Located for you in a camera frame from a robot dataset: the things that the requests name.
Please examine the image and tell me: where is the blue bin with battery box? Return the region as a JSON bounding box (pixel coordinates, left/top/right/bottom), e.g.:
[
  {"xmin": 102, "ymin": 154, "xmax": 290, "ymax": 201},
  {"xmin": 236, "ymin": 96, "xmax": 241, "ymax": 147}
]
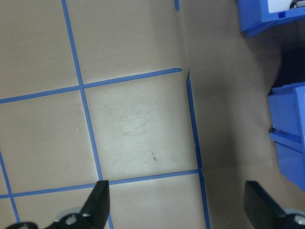
[{"xmin": 267, "ymin": 82, "xmax": 305, "ymax": 192}]

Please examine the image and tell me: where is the blue bin with push buttons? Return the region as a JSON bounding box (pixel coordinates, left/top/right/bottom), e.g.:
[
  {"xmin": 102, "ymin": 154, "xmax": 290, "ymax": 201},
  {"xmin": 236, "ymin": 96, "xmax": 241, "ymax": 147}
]
[{"xmin": 235, "ymin": 0, "xmax": 305, "ymax": 38}]

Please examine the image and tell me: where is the large white foam pad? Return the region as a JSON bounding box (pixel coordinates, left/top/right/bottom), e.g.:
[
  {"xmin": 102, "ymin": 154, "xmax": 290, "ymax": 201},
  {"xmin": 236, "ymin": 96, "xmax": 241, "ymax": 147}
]
[{"xmin": 268, "ymin": 0, "xmax": 305, "ymax": 13}]

